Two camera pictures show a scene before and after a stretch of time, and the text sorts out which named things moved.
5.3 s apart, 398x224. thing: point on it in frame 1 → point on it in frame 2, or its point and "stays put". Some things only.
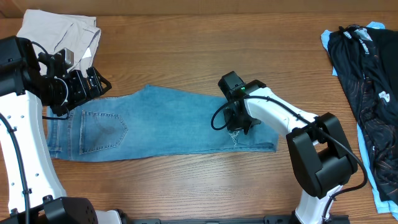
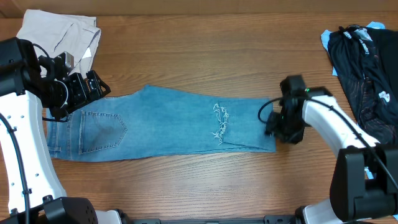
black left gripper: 83,93 stays put
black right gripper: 232,124 → 274,127
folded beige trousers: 50,32 stays put
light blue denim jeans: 146,121 stays put
